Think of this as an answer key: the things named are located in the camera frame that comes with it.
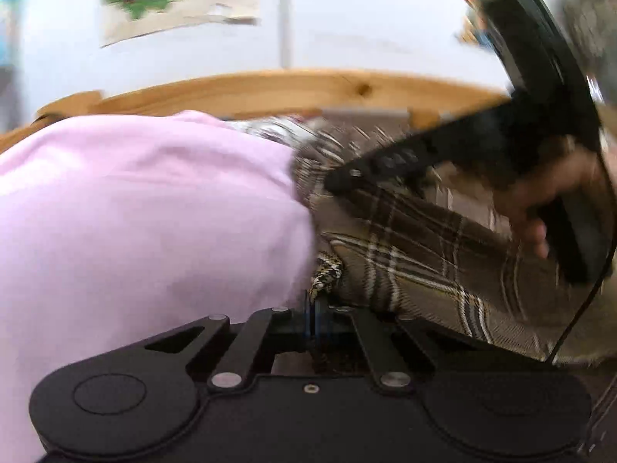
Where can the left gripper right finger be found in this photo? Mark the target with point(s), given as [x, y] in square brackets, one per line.
[353, 341]

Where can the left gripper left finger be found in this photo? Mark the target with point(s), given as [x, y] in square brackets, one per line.
[273, 341]

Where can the brown plaid coat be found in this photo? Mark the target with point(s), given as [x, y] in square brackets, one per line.
[442, 254]

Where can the person right hand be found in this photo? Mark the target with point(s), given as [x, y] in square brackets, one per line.
[578, 169]

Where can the autumn landscape poster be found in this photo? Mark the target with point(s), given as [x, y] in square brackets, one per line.
[474, 29]

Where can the pink bed sheet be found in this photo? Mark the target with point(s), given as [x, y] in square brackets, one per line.
[114, 228]

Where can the wooden bed frame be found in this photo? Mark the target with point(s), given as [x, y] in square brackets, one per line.
[261, 93]

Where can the white wall pipe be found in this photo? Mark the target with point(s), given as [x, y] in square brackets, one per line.
[285, 33]

